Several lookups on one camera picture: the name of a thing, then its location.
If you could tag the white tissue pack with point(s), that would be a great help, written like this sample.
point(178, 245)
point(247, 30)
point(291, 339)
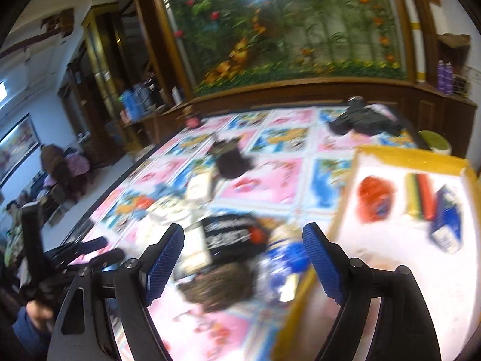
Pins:
point(199, 188)

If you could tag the blue thermos jug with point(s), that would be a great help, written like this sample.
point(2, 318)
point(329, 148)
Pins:
point(129, 105)

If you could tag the fish tank with artificial plants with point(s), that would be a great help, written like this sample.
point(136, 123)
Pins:
point(282, 26)

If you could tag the striped towel roll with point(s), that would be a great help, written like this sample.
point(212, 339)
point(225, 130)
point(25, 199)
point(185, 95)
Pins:
point(419, 195)

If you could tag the red jar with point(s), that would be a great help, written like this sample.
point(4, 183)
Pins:
point(192, 120)

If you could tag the grey-blue kettle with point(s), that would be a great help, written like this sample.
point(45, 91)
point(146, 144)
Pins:
point(143, 96)

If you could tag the brown knitted cloth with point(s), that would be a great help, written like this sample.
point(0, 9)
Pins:
point(218, 287)

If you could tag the black plastic bag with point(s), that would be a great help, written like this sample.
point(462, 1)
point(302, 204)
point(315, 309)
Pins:
point(229, 237)

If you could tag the framed wall picture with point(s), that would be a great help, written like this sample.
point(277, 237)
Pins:
point(17, 146)

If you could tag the person's left forearm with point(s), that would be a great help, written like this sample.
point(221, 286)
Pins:
point(26, 332)

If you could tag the blue round-print pack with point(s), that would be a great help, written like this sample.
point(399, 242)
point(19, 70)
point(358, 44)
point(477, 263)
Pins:
point(285, 259)

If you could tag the fruit print tablecloth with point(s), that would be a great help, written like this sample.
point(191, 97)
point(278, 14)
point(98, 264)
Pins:
point(263, 180)

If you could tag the wooden tank cabinet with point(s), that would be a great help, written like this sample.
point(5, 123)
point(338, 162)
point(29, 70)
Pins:
point(300, 96)

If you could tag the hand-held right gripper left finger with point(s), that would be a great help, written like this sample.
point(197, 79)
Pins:
point(165, 265)

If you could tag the person's left hand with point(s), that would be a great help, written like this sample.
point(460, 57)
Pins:
point(37, 310)

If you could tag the green round stool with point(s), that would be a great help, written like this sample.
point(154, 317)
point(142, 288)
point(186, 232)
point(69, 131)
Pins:
point(434, 141)

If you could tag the black tool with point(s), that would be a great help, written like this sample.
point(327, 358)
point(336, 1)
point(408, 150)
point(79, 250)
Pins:
point(360, 120)

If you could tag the white bottle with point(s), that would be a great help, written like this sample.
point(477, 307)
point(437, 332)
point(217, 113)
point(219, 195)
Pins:
point(176, 96)

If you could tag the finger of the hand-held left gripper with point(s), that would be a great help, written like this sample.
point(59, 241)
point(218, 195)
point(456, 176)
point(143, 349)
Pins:
point(88, 245)
point(101, 258)

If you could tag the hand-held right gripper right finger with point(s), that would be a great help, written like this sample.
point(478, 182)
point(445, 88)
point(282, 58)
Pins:
point(323, 265)

